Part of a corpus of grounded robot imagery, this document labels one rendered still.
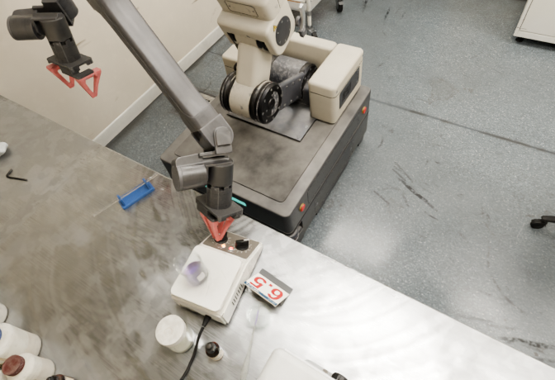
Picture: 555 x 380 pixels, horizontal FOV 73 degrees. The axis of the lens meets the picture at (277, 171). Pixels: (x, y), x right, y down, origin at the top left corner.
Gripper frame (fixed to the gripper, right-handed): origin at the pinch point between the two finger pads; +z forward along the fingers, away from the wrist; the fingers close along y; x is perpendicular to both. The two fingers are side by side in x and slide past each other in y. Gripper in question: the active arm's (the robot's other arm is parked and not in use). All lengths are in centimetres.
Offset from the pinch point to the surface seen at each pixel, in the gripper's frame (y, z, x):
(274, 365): 51, -34, -30
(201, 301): 10.9, 5.6, -10.8
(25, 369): -4.5, 18.5, -41.0
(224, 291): 12.6, 3.7, -6.4
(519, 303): 47, 48, 111
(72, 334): -10.6, 21.1, -31.2
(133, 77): -168, 2, 47
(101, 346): -3.4, 20.8, -27.3
